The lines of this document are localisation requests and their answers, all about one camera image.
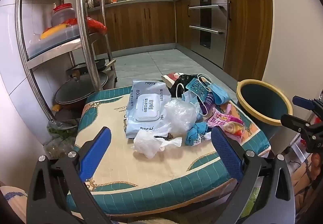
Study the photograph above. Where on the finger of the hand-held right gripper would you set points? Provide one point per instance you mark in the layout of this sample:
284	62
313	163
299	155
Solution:
301	100
295	121

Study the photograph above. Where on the bag of green vegetables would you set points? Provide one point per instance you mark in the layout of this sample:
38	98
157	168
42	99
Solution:
59	133

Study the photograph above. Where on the jar with red lid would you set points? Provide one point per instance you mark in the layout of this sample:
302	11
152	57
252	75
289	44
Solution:
63	15

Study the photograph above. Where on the stainless steel oven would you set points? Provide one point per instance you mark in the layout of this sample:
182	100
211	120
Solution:
217	19

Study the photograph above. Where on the stainless steel rack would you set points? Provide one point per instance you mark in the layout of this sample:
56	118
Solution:
84	37

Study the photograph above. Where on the teal wrapper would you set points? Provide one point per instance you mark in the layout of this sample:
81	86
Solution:
195	133

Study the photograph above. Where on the light blue face mask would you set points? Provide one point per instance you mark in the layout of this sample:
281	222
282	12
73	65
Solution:
190	97

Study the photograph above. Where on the white blue patterned cloth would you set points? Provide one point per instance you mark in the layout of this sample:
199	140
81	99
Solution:
12	201

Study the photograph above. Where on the wok with lid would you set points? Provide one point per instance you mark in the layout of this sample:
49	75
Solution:
75	90

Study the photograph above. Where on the yellow packet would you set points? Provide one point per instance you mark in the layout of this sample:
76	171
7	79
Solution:
54	30

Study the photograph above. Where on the black plastic bag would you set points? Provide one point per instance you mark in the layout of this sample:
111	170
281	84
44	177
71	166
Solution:
181	80

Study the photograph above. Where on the person's right hand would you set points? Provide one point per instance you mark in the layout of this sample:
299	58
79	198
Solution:
316	166

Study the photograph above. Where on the clear plastic storage box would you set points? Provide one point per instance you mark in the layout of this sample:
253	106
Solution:
55	44

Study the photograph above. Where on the red plastic bag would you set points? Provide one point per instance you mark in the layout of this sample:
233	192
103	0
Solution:
96	25

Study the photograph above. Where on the pink snack packet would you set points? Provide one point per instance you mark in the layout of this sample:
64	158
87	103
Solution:
219	120

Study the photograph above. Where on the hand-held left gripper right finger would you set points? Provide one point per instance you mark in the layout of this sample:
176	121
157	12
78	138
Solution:
227	153

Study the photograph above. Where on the white tissue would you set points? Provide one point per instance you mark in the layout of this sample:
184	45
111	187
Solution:
149	143

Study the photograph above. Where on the red white packet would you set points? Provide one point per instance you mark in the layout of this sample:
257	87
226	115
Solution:
171	77

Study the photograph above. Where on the printed teal cushion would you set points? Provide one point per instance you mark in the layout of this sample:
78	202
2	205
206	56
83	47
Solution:
141	171

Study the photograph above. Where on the clear plastic bag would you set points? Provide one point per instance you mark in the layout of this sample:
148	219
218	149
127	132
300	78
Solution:
179	115

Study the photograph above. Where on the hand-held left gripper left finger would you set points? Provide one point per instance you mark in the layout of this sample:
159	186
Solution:
97	153

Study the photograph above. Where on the white wet wipes pack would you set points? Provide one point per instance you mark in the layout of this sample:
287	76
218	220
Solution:
146	97

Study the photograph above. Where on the teal bin with yellow rim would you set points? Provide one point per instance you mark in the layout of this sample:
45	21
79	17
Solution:
262	102

